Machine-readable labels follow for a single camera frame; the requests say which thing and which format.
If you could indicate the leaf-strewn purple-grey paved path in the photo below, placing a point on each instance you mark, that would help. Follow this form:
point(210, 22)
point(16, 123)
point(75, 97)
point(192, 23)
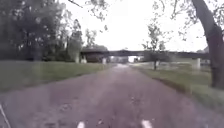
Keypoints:
point(110, 96)

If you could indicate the grass verge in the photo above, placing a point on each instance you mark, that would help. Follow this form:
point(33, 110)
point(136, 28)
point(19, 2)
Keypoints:
point(193, 80)

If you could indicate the robot's own part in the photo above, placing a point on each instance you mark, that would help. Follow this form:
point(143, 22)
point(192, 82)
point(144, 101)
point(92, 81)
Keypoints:
point(81, 125)
point(146, 124)

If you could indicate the dark overpass bridge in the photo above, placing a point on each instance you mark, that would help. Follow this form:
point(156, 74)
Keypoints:
point(133, 52)

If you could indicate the large thick-trunked tree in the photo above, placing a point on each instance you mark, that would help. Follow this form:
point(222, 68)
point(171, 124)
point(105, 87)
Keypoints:
point(215, 50)

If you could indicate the group of dark trees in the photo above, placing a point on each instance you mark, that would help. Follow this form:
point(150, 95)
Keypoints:
point(33, 30)

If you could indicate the grass field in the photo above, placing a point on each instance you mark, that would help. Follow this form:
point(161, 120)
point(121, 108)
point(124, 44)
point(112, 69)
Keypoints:
point(40, 71)

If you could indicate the small young tree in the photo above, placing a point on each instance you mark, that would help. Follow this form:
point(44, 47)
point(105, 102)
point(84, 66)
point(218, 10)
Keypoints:
point(154, 43)

